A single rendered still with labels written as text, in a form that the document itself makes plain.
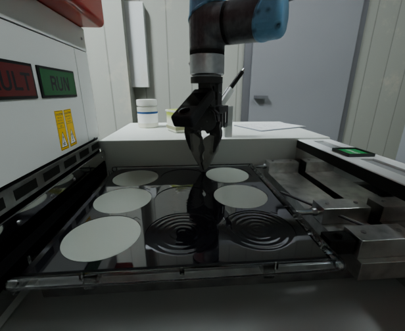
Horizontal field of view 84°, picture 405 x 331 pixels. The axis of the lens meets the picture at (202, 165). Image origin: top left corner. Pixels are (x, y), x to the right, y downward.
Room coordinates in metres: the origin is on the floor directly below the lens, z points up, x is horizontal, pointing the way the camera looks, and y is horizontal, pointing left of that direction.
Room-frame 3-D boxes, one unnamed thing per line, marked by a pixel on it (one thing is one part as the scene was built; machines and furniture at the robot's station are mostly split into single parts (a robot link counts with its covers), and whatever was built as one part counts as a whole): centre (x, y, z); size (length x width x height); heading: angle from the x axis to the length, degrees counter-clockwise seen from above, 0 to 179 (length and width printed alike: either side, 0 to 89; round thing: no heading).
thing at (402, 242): (0.26, -0.24, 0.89); 0.08 x 0.03 x 0.03; 94
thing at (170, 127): (0.72, 0.07, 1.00); 0.07 x 0.07 x 0.07; 31
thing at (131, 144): (0.77, -0.03, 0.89); 0.62 x 0.35 x 0.14; 94
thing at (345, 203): (0.34, -0.23, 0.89); 0.08 x 0.03 x 0.03; 94
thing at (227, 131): (0.63, -0.05, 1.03); 0.06 x 0.04 x 0.13; 94
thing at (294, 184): (0.41, -0.23, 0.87); 0.36 x 0.08 x 0.03; 4
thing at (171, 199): (0.38, 0.04, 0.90); 0.34 x 0.34 x 0.01; 4
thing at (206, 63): (0.53, -0.01, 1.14); 0.08 x 0.08 x 0.05
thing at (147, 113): (0.81, 0.19, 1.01); 0.07 x 0.07 x 0.10
